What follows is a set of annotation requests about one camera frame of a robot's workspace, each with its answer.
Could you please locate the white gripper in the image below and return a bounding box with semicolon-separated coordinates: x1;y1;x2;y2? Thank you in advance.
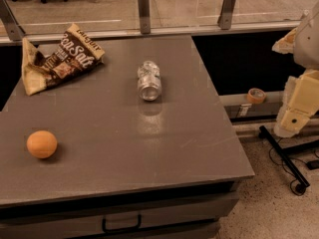
272;28;319;137

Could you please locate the silver 7up soda can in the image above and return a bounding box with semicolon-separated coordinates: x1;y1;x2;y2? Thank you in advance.
138;61;161;102

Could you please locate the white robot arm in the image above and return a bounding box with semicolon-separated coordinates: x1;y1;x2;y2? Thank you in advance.
272;3;319;137

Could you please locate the roll of tan tape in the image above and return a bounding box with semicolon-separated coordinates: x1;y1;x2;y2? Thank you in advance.
247;88;266;104

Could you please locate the black stand leg with caster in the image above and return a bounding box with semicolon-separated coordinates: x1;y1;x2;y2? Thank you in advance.
259;125;319;196

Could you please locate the grey cabinet drawer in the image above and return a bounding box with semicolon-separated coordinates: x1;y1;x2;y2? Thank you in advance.
0;192;238;239

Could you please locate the brown sea salt chip bag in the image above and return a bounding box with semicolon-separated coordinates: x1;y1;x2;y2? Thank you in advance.
21;24;105;96

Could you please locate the glass barrier panel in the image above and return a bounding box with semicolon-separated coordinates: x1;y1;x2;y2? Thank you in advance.
6;0;319;34

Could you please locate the orange ball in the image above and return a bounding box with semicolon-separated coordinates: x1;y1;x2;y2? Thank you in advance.
26;130;58;159

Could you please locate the right metal glass bracket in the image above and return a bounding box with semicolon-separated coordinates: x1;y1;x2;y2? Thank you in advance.
217;0;236;30

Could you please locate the metal glass bracket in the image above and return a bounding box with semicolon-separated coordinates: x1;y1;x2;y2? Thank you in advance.
0;0;25;41
138;0;151;35
217;0;236;30

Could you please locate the black floor cable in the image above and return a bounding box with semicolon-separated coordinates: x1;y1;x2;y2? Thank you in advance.
267;139;319;197

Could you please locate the middle metal glass bracket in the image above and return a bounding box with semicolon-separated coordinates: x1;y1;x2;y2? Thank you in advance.
138;0;151;35

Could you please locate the black drawer handle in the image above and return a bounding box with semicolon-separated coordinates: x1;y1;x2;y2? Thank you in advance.
101;214;142;234

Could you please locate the left metal glass bracket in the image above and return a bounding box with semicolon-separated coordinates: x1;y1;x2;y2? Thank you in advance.
0;0;25;41

